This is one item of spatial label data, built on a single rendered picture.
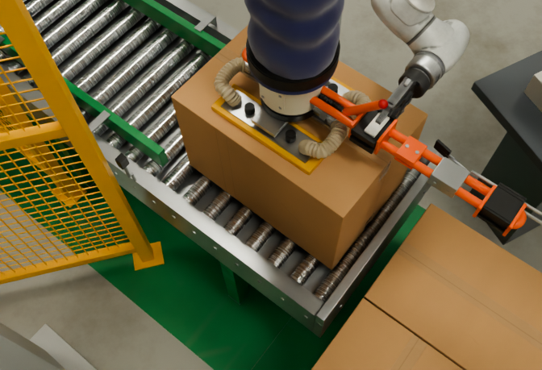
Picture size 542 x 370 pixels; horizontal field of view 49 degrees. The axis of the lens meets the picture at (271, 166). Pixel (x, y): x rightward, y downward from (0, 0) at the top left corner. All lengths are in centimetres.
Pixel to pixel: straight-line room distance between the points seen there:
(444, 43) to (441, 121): 127
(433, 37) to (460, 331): 86
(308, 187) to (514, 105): 80
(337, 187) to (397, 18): 46
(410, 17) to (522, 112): 60
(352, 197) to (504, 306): 65
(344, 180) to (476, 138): 138
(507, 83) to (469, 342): 83
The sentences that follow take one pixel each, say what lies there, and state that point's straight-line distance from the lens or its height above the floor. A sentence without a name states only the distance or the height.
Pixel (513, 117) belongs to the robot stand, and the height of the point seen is 75.
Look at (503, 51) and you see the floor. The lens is 321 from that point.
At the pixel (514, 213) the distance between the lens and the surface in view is 144.
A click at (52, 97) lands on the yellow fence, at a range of 154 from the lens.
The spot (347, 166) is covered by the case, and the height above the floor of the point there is 95.
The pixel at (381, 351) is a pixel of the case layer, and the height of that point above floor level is 54.
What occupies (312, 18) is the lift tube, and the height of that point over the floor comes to 140.
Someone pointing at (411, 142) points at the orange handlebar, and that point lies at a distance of 148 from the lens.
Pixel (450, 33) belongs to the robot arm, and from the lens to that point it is 166.
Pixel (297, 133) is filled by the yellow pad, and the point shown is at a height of 97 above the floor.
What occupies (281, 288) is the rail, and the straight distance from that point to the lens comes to 182.
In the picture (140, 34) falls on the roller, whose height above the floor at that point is 55.
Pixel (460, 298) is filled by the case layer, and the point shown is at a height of 54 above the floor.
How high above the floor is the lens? 233
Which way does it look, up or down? 61 degrees down
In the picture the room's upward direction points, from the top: 2 degrees counter-clockwise
